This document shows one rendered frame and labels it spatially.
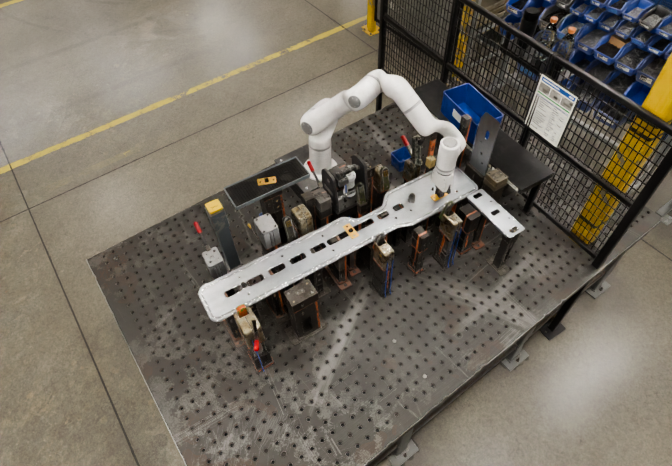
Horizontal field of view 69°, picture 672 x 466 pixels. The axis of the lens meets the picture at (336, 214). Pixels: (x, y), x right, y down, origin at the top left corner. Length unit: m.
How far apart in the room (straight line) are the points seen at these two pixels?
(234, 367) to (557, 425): 1.75
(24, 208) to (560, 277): 3.68
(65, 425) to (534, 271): 2.62
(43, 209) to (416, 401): 3.11
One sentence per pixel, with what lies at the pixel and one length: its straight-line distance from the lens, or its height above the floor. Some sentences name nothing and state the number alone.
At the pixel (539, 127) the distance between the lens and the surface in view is 2.57.
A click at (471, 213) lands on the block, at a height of 0.98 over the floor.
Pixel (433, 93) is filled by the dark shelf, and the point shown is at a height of 1.03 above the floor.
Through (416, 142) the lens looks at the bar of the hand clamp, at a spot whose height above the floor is 1.18.
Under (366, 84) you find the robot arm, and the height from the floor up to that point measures 1.49.
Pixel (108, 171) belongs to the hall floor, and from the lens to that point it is 4.32.
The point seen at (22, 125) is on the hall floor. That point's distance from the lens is 5.15.
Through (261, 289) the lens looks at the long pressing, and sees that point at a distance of 2.10.
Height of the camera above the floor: 2.79
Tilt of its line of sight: 51 degrees down
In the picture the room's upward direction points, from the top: 3 degrees counter-clockwise
